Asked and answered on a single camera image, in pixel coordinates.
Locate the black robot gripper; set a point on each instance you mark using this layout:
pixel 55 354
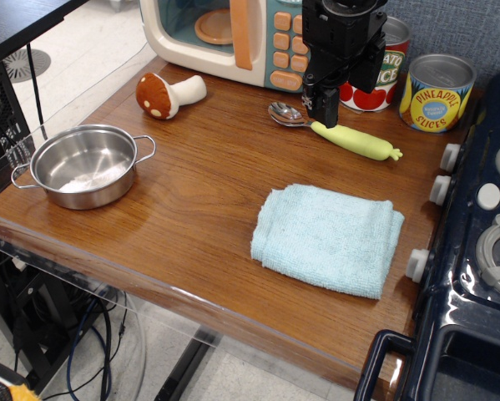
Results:
pixel 347 44

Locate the stainless steel pot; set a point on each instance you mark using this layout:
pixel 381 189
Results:
pixel 86 167

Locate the tomato sauce can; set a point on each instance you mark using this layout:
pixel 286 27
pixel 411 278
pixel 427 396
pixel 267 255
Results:
pixel 398 37

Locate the pineapple slices can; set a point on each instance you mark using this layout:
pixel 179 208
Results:
pixel 436 92

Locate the toy microwave oven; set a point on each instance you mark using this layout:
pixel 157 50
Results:
pixel 251 42

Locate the light blue folded towel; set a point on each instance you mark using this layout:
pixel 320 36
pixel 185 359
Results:
pixel 328 239

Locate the plush brown mushroom toy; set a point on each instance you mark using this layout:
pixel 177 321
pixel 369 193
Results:
pixel 161 100

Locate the dark blue toy stove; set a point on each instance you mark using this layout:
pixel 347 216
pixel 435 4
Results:
pixel 454 352

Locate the black desk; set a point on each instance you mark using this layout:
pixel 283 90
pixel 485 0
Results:
pixel 23 21

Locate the yellow plush toy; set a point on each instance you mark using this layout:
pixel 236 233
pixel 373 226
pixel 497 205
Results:
pixel 17 392

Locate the spoon with green handle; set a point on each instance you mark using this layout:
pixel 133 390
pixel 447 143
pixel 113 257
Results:
pixel 353 140

